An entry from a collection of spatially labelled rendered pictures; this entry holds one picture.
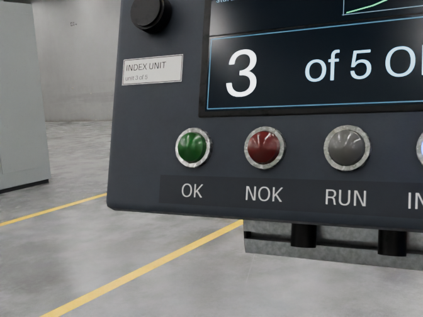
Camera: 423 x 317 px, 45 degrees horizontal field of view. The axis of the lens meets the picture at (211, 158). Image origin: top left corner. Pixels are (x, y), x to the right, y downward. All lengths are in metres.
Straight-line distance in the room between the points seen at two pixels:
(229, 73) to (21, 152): 6.37
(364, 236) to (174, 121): 0.15
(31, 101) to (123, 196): 6.41
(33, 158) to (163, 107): 6.44
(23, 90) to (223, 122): 6.41
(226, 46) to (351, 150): 0.11
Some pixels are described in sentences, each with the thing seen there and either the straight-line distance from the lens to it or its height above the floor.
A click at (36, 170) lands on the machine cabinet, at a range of 6.82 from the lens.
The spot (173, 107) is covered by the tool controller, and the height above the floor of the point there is 1.14.
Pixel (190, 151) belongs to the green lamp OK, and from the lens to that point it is 0.33.
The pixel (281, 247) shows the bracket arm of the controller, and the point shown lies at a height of 1.03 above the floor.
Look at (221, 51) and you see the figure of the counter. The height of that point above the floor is 1.18.
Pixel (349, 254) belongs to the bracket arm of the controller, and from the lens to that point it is 0.38.
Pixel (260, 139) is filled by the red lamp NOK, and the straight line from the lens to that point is 0.31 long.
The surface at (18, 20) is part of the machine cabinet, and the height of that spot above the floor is 2.04.
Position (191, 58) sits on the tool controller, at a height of 1.18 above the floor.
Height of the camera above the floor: 1.16
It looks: 9 degrees down
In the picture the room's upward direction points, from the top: 4 degrees counter-clockwise
